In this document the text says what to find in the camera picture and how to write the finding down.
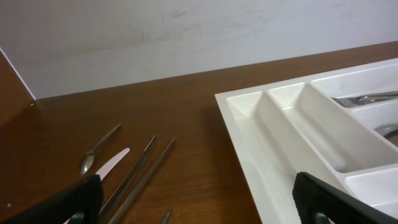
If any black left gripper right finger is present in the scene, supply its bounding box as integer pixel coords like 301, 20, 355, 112
292, 172, 397, 224

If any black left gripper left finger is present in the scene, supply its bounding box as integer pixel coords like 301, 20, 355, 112
2, 174, 104, 224

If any small metal teaspoon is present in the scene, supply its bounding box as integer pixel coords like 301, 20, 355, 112
80, 123, 123, 175

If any metal fork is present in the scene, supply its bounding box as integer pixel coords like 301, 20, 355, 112
333, 91, 397, 103
333, 96, 397, 108

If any large metal spoon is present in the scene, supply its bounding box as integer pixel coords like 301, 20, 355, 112
375, 123, 397, 146

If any white plastic cutlery tray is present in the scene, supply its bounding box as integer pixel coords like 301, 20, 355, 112
216, 59, 397, 223

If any small metal rod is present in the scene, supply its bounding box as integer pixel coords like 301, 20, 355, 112
160, 209, 173, 224

